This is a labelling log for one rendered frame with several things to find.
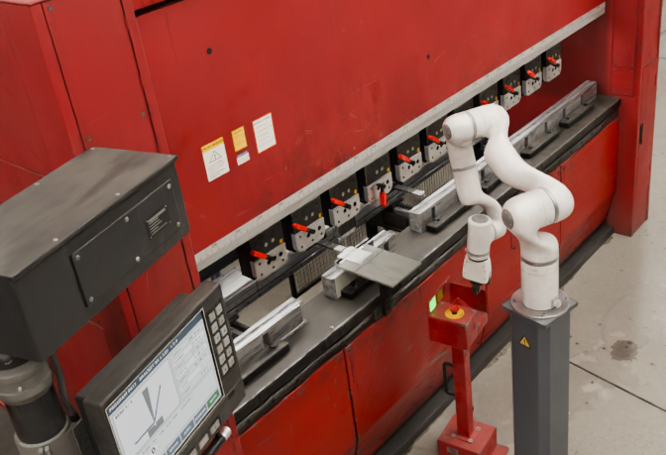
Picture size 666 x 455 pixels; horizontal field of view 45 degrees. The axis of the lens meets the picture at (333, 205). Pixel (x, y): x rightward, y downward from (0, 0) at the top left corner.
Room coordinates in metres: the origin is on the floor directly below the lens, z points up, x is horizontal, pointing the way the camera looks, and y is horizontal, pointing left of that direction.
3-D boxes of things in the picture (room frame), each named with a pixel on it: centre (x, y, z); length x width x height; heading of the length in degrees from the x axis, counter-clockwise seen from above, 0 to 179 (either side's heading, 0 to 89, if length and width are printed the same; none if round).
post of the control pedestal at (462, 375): (2.51, -0.42, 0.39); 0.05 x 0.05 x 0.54; 54
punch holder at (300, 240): (2.49, 0.12, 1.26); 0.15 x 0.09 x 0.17; 135
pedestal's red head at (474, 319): (2.51, -0.42, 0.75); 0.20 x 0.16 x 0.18; 144
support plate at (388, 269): (2.54, -0.14, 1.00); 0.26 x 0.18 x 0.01; 45
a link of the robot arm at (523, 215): (2.15, -0.61, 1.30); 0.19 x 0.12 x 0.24; 110
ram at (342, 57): (3.11, -0.49, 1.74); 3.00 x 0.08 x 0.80; 135
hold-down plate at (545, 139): (3.60, -1.07, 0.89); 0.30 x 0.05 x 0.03; 135
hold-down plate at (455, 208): (3.04, -0.50, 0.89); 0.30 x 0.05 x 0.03; 135
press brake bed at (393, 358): (3.08, -0.53, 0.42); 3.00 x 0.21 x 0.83; 135
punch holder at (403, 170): (2.91, -0.30, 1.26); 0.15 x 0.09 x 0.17; 135
